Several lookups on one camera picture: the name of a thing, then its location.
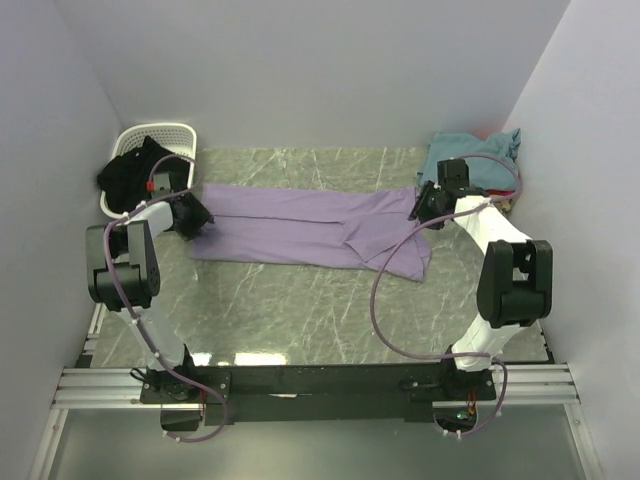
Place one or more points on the aluminium rail frame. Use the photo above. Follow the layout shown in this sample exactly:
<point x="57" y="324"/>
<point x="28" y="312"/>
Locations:
<point x="248" y="314"/>

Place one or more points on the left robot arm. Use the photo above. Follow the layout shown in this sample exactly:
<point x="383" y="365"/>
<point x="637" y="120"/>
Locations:
<point x="123" y="275"/>

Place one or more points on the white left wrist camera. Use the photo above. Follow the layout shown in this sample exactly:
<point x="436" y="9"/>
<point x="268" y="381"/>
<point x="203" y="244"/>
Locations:
<point x="160" y="185"/>

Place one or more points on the tan folded t shirt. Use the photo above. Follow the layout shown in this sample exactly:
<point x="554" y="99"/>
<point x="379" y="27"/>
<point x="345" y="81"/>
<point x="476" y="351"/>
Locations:
<point x="504" y="206"/>

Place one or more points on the red folded t shirt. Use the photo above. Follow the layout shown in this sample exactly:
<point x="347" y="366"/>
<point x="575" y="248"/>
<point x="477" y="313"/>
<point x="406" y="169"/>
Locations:
<point x="499" y="193"/>

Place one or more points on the teal folded t shirt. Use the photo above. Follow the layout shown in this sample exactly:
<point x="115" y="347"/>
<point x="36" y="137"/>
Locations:
<point x="484" y="173"/>

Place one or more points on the purple t shirt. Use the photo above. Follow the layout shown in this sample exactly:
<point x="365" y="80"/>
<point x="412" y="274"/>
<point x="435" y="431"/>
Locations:
<point x="314" y="227"/>

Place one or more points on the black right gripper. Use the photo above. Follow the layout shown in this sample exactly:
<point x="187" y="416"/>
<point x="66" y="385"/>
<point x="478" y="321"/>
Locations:
<point x="420" y="209"/>

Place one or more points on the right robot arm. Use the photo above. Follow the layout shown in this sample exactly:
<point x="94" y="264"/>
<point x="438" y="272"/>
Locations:
<point x="515" y="285"/>

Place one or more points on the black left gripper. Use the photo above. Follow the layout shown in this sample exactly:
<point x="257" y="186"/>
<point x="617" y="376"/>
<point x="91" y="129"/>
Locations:
<point x="201" y="217"/>

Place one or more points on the black t shirt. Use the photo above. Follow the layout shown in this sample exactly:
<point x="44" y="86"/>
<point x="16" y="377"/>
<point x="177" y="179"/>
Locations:
<point x="123" y="180"/>

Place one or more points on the white laundry basket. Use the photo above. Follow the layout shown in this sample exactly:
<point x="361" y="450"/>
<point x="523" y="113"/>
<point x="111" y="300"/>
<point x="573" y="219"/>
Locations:
<point x="179" y="138"/>

